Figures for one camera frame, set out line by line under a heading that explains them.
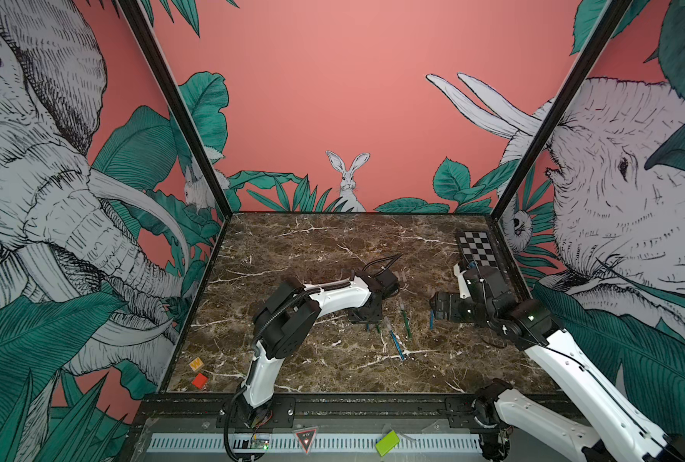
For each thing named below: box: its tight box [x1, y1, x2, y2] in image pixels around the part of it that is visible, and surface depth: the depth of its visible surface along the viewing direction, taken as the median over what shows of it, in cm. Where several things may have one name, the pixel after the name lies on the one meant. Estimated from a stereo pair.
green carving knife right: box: [400, 302, 413, 339], surface depth 92 cm
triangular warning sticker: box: [295, 428, 318, 454], surface depth 71 cm
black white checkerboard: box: [456, 230, 500, 268], surface depth 109 cm
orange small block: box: [188, 356, 205, 372], surface depth 82 cm
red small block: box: [191, 372, 208, 389], surface depth 80 cm
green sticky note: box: [375, 429, 401, 458], surface depth 71 cm
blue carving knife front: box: [383, 316, 406, 361], surface depth 88 cm
